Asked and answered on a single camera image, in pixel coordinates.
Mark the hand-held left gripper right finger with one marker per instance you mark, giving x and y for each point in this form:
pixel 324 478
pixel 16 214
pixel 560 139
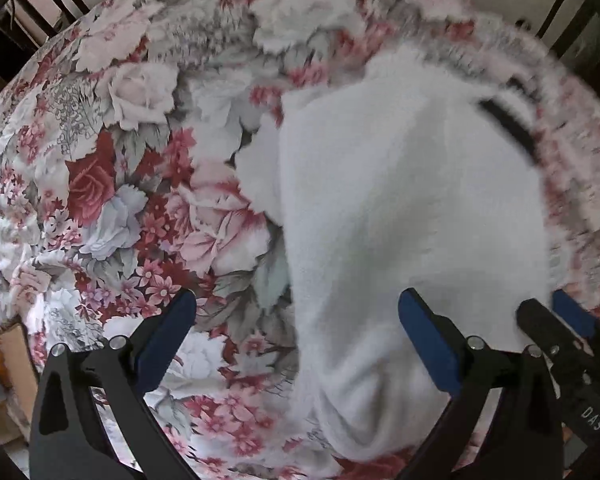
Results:
pixel 430 345

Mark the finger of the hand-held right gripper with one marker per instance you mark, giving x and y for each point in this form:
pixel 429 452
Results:
pixel 572 312
pixel 542 322

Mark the floral bed blanket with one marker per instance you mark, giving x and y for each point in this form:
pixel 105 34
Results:
pixel 130 195

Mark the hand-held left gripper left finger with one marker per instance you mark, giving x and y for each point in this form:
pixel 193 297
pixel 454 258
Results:
pixel 166 340

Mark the brown cardboard piece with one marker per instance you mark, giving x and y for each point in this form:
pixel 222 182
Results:
pixel 17 360

